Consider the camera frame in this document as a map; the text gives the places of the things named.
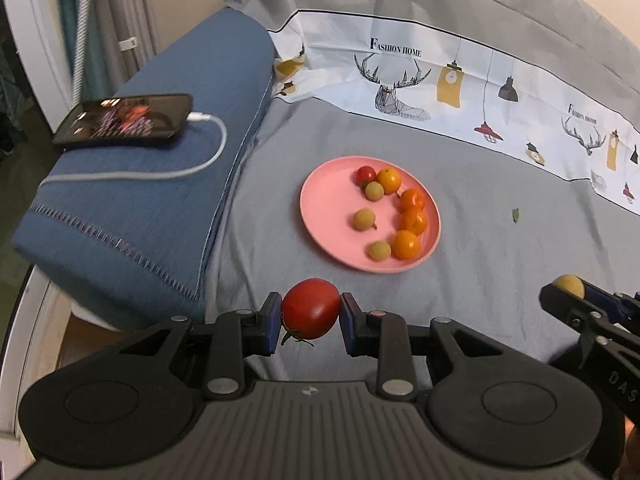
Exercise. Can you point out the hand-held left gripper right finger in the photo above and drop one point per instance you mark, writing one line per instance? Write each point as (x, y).
(350, 325)

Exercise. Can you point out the white curved frame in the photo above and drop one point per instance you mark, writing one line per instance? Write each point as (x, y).
(35, 35)

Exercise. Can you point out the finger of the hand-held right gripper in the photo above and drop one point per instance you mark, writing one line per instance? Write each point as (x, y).
(612, 302)
(565, 305)

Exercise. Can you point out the grey printed bed sheet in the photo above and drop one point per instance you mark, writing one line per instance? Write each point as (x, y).
(500, 270)

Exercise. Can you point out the white curtain clip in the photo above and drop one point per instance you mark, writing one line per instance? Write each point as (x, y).
(129, 43)

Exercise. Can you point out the hanging clothes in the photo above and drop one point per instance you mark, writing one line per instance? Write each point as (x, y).
(12, 85)

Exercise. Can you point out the grey curtain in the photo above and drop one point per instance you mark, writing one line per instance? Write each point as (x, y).
(130, 0)

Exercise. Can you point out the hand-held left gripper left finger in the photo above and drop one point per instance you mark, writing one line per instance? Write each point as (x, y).
(272, 325)

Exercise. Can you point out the dark cloth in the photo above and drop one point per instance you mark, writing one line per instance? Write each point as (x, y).
(570, 360)

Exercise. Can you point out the orange tomato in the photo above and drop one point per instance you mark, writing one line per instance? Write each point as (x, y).
(405, 244)
(389, 180)
(412, 199)

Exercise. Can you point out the small orange mandarin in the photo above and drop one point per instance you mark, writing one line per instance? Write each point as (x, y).
(414, 221)

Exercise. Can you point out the small yellow fruit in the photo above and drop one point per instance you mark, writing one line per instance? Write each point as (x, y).
(379, 250)
(571, 284)
(364, 219)
(374, 191)

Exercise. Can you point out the pink plate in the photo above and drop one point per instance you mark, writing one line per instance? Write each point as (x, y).
(330, 210)

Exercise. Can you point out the red cherry tomato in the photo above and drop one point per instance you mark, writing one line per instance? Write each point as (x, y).
(366, 174)
(311, 307)

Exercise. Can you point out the blue pillow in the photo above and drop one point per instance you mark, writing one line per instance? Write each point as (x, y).
(165, 210)

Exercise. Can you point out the black smartphone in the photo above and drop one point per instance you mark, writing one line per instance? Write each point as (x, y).
(125, 120)

